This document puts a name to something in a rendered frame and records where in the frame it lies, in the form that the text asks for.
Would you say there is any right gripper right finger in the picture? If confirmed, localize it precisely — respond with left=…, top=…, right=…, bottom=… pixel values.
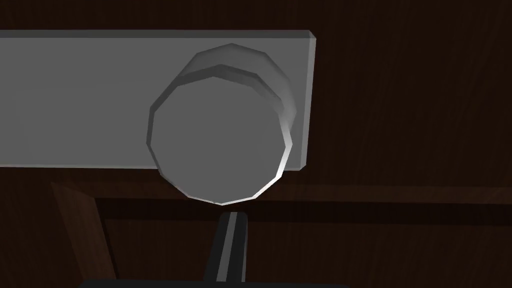
left=227, top=211, right=249, bottom=283

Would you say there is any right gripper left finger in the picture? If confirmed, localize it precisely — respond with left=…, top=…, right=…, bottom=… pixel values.
left=203, top=211, right=237, bottom=283

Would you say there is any grey round door knob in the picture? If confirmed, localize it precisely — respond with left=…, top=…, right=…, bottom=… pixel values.
left=145, top=43, right=298, bottom=207

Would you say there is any grey door knob plate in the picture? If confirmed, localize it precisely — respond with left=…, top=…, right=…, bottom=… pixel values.
left=0, top=29, right=318, bottom=173

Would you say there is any dark brown wooden door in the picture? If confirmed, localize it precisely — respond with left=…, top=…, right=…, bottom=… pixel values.
left=0, top=0, right=512, bottom=288

